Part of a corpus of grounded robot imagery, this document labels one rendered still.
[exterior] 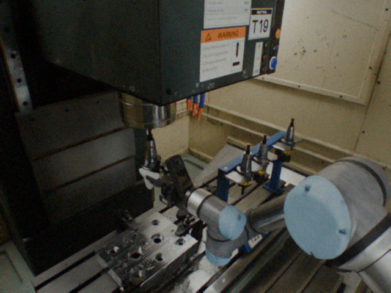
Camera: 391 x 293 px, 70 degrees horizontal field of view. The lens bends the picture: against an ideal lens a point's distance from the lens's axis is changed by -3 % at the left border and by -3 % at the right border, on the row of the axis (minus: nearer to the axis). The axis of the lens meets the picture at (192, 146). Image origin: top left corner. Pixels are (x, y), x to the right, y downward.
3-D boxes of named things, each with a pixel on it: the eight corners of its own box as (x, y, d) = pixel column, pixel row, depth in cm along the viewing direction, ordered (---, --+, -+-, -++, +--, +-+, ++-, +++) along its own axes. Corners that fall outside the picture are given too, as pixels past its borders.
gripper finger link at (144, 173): (134, 185, 90) (157, 196, 86) (132, 170, 87) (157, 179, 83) (140, 180, 93) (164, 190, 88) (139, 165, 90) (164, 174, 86)
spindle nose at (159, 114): (151, 105, 92) (149, 68, 87) (187, 118, 83) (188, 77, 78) (109, 119, 82) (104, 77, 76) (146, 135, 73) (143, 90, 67)
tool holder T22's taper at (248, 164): (245, 164, 107) (247, 148, 104) (254, 169, 104) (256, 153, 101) (237, 168, 104) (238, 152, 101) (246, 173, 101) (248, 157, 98)
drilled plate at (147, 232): (197, 250, 106) (197, 240, 104) (134, 301, 88) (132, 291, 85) (157, 220, 120) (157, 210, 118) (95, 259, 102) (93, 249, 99)
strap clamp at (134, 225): (142, 244, 113) (138, 216, 106) (135, 249, 111) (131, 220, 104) (123, 227, 121) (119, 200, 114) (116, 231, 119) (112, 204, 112)
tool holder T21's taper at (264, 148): (258, 154, 114) (261, 138, 111) (269, 157, 112) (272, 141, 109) (254, 159, 111) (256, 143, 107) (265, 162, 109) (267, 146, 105)
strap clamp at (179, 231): (203, 236, 118) (204, 208, 111) (179, 254, 110) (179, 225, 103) (197, 232, 120) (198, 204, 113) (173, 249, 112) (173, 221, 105)
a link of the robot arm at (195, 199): (197, 202, 73) (217, 188, 78) (184, 194, 76) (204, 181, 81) (196, 223, 77) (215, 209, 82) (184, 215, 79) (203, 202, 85)
